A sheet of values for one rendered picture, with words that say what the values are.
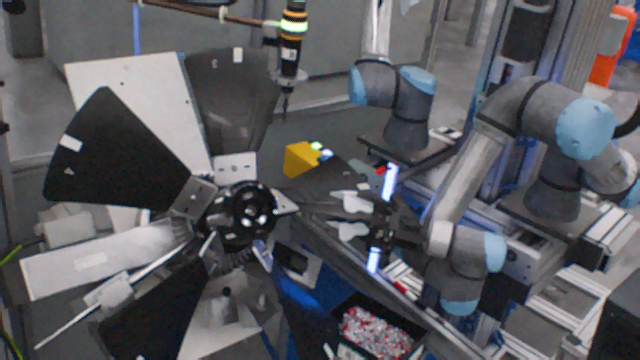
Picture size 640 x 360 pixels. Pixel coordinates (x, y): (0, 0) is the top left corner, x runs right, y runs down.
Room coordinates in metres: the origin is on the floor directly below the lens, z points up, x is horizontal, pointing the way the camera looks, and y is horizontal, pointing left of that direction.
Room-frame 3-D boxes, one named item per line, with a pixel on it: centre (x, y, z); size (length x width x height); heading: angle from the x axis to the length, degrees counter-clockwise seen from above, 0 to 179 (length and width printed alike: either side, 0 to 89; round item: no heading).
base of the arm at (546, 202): (1.49, -0.65, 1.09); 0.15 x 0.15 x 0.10
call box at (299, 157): (1.54, 0.02, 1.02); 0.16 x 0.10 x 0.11; 43
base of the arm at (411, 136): (1.79, -0.26, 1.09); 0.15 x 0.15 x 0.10
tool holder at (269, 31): (1.08, 0.09, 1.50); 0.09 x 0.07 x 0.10; 78
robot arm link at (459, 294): (1.04, -0.32, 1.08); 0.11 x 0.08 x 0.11; 42
